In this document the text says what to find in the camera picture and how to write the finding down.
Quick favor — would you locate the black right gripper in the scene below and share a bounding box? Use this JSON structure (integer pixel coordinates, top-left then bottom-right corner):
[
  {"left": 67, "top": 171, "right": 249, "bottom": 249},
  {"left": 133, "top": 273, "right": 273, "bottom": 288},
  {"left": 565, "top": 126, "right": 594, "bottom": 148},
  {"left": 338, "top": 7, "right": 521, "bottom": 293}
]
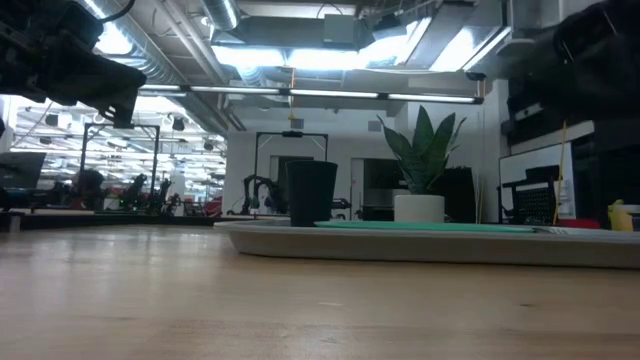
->
[{"left": 504, "top": 0, "right": 640, "bottom": 126}]

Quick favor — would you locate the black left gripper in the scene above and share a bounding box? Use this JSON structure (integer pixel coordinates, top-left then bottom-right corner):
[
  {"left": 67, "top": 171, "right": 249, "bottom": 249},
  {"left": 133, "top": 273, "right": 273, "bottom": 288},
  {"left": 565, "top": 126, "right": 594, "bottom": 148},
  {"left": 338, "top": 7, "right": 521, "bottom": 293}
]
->
[{"left": 0, "top": 29, "right": 148, "bottom": 130}]

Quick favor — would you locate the dark grey plastic cup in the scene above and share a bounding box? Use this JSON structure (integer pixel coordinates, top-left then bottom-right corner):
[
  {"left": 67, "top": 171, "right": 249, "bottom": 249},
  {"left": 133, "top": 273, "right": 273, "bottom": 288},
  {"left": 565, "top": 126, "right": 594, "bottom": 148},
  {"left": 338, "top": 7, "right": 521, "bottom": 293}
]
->
[{"left": 285, "top": 159, "right": 339, "bottom": 228}]

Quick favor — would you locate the green mat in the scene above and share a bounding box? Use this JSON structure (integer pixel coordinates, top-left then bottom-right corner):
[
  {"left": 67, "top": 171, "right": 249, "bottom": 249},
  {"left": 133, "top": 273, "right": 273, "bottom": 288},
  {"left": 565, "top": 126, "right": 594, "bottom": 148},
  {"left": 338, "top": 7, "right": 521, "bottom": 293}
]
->
[{"left": 313, "top": 220, "right": 536, "bottom": 234}]

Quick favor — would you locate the grey plastic tray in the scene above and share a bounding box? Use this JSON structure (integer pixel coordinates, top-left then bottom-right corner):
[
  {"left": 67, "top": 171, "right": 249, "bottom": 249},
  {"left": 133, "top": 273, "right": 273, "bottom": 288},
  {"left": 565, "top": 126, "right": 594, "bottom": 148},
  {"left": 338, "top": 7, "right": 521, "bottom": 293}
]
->
[{"left": 213, "top": 218, "right": 640, "bottom": 270}]

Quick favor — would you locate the white board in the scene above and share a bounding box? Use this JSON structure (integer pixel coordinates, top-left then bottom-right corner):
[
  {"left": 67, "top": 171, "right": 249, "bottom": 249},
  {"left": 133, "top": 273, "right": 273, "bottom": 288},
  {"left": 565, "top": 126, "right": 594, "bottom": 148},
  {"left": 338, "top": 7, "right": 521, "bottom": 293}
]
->
[{"left": 498, "top": 142, "right": 577, "bottom": 221}]

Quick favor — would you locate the black monitor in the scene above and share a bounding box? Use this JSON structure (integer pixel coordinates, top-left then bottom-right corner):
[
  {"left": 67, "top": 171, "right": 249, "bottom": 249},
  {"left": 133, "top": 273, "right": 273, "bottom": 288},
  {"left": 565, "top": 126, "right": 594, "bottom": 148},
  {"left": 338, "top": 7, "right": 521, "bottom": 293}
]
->
[{"left": 0, "top": 151, "right": 47, "bottom": 190}]

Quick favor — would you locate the black perforated rack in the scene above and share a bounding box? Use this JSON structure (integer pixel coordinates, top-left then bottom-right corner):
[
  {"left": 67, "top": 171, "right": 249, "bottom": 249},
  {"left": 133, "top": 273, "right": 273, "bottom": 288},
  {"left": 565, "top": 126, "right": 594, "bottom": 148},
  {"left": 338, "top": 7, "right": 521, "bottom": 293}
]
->
[{"left": 496, "top": 165, "right": 562, "bottom": 226}]

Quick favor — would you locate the yellow green bottle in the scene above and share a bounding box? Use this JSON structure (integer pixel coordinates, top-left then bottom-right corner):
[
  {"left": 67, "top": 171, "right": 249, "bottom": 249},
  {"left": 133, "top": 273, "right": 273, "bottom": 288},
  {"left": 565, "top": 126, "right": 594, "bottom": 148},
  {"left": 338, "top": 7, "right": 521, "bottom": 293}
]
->
[{"left": 606, "top": 199, "right": 635, "bottom": 233}]

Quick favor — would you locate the red flat object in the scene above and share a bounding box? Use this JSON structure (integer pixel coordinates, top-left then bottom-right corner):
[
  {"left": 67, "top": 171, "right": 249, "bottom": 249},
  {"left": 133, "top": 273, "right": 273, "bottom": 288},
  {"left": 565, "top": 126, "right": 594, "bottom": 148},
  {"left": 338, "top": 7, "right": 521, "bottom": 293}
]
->
[{"left": 556, "top": 217, "right": 602, "bottom": 231}]

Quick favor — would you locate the black cabinet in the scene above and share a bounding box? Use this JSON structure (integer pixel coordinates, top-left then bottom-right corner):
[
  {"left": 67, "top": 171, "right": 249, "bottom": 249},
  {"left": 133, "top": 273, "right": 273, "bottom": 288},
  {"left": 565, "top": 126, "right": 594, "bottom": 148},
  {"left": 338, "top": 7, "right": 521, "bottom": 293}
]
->
[{"left": 438, "top": 166, "right": 477, "bottom": 225}]

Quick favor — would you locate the green snake plant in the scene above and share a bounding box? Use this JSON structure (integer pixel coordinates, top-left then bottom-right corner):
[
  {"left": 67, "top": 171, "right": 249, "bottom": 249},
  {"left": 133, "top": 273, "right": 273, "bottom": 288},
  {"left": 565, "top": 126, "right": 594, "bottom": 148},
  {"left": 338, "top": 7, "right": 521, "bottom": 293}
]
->
[{"left": 376, "top": 104, "right": 468, "bottom": 197}]

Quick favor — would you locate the long ceiling light bar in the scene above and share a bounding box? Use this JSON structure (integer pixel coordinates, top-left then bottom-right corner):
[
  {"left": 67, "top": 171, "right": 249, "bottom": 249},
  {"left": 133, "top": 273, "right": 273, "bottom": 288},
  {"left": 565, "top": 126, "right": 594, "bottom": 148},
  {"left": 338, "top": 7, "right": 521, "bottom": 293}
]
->
[{"left": 137, "top": 82, "right": 485, "bottom": 106}]

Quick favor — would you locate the white plant pot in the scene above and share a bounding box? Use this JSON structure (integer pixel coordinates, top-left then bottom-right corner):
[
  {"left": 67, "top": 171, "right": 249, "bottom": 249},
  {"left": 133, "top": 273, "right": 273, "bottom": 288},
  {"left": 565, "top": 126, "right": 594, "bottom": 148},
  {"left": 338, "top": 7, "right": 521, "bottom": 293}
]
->
[{"left": 393, "top": 194, "right": 446, "bottom": 224}]

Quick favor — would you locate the grey ceiling box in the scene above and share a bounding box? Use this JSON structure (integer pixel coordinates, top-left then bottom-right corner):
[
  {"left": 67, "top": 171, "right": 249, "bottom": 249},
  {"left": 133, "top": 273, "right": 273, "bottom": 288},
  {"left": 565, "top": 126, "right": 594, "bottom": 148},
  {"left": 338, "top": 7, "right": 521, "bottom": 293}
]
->
[{"left": 322, "top": 13, "right": 362, "bottom": 50}]

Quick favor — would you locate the black laptop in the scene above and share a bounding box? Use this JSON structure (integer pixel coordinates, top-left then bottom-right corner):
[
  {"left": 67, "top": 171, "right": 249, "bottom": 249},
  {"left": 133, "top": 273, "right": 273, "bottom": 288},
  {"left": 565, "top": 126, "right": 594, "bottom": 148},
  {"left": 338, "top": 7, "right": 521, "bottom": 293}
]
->
[{"left": 360, "top": 204, "right": 396, "bottom": 223}]

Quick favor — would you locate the black rig frame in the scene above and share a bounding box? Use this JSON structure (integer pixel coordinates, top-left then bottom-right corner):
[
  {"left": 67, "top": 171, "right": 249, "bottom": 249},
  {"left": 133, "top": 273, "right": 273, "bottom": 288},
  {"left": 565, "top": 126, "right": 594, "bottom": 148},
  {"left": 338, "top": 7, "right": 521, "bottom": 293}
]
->
[
  {"left": 253, "top": 130, "right": 330, "bottom": 192},
  {"left": 78, "top": 122, "right": 162, "bottom": 200}
]

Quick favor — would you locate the black cable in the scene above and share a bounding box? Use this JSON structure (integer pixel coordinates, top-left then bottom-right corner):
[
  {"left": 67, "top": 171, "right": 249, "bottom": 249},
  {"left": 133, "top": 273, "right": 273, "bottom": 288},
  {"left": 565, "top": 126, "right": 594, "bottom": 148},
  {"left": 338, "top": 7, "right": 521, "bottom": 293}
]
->
[{"left": 101, "top": 0, "right": 137, "bottom": 24}]

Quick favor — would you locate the silver ventilation duct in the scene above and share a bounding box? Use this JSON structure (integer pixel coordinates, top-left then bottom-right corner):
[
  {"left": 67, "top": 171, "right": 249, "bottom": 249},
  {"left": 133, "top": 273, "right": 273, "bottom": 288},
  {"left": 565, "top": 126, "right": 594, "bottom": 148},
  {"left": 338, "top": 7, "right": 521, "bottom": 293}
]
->
[{"left": 199, "top": 0, "right": 242, "bottom": 32}]

